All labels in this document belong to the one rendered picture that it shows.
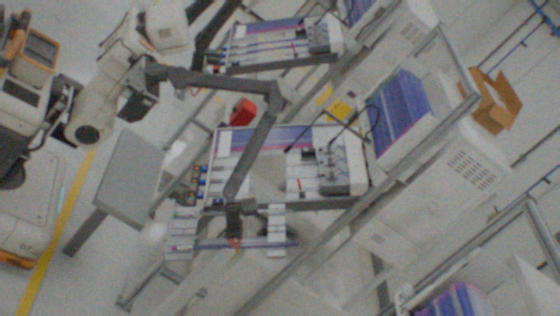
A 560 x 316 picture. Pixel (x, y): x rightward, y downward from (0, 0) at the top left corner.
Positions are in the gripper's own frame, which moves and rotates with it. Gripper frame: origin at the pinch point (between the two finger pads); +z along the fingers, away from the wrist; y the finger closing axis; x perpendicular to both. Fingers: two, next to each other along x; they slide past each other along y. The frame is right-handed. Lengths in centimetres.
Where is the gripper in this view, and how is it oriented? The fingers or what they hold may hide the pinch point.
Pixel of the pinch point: (235, 245)
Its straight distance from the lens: 281.5
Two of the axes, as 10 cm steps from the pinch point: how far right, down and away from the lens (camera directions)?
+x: -10.0, 0.4, 0.3
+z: 0.5, 8.3, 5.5
